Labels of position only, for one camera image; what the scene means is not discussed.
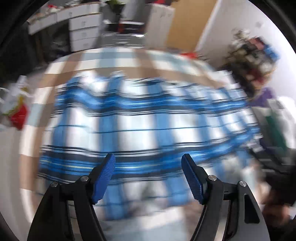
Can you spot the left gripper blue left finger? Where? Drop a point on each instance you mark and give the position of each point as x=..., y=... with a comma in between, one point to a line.
x=52, y=218

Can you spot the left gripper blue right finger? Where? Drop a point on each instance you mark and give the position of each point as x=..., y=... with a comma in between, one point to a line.
x=244, y=219

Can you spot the blue white plaid cloth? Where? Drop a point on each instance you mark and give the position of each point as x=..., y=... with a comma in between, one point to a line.
x=148, y=125

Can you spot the green folded garment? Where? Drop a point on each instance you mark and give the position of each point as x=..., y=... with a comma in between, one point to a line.
x=275, y=134

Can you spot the white shopping bag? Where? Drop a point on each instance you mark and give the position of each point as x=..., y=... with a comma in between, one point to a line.
x=14, y=104

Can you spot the wooden shelf rack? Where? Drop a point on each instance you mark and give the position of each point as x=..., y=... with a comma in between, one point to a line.
x=251, y=61

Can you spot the brown blue checked bed sheet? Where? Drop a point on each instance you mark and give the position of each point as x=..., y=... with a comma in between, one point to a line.
x=136, y=63

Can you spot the silver suitcase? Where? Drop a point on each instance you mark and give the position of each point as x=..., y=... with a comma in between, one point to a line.
x=122, y=40

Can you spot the wooden door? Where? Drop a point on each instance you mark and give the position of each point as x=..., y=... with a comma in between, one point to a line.
x=190, y=19

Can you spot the white drawer desk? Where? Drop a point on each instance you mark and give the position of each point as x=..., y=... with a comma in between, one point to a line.
x=84, y=24

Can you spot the white tall cabinet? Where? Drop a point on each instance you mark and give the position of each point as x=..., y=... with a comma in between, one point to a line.
x=158, y=25

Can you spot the black box on suitcase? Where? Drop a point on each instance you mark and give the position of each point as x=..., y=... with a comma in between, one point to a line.
x=130, y=27

